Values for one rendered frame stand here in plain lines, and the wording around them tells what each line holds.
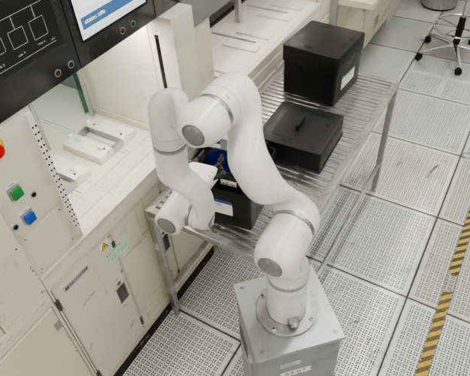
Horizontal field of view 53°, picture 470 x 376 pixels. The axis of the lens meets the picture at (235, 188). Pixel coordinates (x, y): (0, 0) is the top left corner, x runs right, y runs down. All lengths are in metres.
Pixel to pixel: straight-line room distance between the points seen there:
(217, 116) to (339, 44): 1.38
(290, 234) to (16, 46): 0.80
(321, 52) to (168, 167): 1.18
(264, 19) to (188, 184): 1.72
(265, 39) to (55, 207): 1.54
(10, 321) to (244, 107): 0.98
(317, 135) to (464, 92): 2.20
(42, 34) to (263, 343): 1.04
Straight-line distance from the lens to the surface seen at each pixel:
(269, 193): 1.12
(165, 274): 2.15
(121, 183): 1.83
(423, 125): 3.59
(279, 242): 1.15
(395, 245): 2.75
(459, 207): 3.05
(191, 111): 0.99
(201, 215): 1.32
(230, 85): 1.05
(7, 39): 1.29
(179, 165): 1.24
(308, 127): 2.01
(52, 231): 1.58
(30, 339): 1.73
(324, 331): 1.51
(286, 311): 1.44
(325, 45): 2.29
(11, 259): 1.51
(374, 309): 2.48
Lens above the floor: 2.08
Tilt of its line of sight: 44 degrees down
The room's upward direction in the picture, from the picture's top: 4 degrees counter-clockwise
